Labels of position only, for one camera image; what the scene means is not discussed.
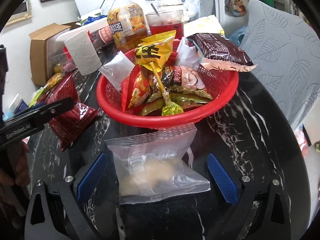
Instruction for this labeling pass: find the dark red snack bag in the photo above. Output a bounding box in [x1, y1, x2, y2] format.
[47, 73, 98, 150]

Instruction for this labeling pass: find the clear plastic snack bag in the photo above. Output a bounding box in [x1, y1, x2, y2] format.
[105, 123, 210, 205]

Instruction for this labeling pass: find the green lollipop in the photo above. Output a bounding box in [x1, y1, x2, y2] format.
[150, 62, 184, 116]

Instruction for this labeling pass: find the yellow peanut snack bag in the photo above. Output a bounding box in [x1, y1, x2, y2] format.
[134, 30, 176, 73]

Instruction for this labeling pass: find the person's left hand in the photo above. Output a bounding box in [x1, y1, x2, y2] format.
[0, 141, 30, 186]

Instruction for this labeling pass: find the snack packets pile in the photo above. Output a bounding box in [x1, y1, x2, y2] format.
[9, 73, 64, 114]

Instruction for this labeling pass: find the cardboard box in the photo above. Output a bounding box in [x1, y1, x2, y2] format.
[29, 23, 71, 86]

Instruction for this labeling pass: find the white paper towel roll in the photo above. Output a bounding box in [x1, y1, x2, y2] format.
[64, 30, 101, 76]

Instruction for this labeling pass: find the white foil snack packet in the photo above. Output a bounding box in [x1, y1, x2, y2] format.
[99, 51, 135, 91]

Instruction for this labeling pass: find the red foil snack bag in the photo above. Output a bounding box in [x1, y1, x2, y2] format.
[121, 64, 151, 111]

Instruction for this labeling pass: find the instant noodle cup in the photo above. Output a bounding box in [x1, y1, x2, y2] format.
[98, 25, 113, 44]

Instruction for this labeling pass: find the blue tissue pack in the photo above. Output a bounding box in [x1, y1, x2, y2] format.
[83, 15, 106, 25]

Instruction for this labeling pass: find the red plastic basket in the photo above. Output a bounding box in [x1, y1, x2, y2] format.
[96, 66, 239, 129]

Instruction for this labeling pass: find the iced tea bottle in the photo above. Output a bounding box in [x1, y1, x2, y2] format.
[107, 0, 148, 53]

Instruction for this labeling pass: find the green pink snack packet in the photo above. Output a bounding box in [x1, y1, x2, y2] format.
[147, 65, 214, 111]

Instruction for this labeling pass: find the brown chocolate snack pack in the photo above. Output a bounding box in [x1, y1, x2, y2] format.
[189, 33, 257, 72]

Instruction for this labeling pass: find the cup of red drink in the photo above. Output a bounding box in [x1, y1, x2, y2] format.
[145, 10, 184, 40]

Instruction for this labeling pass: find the grey leaf pattern chair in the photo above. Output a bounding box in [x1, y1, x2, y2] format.
[241, 0, 319, 129]

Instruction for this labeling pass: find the yellow smiley pouch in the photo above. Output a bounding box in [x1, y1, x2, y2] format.
[184, 15, 225, 37]

